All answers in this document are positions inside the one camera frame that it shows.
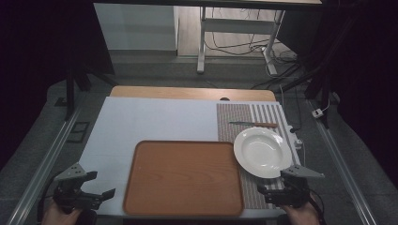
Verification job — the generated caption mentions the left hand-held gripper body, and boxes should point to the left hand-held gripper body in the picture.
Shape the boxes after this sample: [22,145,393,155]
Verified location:
[53,162,103,216]

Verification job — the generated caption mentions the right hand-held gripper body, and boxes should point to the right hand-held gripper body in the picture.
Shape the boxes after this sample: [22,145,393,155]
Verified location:
[265,164,326,209]

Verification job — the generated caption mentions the white plate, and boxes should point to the white plate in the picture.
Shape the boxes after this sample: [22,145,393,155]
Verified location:
[233,127,294,179]

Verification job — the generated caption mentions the person's right hand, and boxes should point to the person's right hand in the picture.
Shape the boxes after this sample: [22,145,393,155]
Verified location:
[281,194,322,225]

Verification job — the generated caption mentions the person's left hand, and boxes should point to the person's left hand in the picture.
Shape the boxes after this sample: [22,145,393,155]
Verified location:
[41,200,83,225]

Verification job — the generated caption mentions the black floor socket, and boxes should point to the black floor socket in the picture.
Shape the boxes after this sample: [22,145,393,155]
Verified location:
[66,121,91,144]

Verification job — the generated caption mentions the brown wooden tray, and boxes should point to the brown wooden tray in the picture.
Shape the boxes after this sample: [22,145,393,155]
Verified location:
[122,140,245,218]

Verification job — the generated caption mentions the striped placemat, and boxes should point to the striped placemat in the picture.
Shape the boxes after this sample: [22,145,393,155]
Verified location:
[216,102,302,210]

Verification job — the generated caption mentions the white table mat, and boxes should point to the white table mat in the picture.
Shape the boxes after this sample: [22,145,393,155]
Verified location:
[77,96,302,218]

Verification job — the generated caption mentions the black metal stand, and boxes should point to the black metal stand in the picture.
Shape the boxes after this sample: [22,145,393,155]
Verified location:
[63,60,119,122]
[278,8,356,129]

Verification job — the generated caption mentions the white cabinet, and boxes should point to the white cabinet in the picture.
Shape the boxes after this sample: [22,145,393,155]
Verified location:
[93,3,178,52]

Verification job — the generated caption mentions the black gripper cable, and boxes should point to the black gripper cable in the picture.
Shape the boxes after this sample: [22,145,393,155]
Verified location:
[309,188,328,225]
[37,184,59,224]

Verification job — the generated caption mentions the aluminium rail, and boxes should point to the aluminium rail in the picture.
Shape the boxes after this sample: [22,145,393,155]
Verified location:
[6,93,86,225]
[308,99,380,225]

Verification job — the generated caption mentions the knife with wooden handle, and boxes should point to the knife with wooden handle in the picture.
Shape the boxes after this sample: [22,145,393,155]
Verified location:
[228,120,279,129]

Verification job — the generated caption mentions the black floor cable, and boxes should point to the black floor cable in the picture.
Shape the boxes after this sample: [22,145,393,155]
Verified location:
[250,60,303,91]

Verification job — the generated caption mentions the black cables under desk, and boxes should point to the black cables under desk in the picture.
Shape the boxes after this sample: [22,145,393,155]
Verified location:
[205,7,284,58]

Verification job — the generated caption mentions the white desk frame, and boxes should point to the white desk frame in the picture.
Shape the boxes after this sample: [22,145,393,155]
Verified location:
[196,6,286,77]

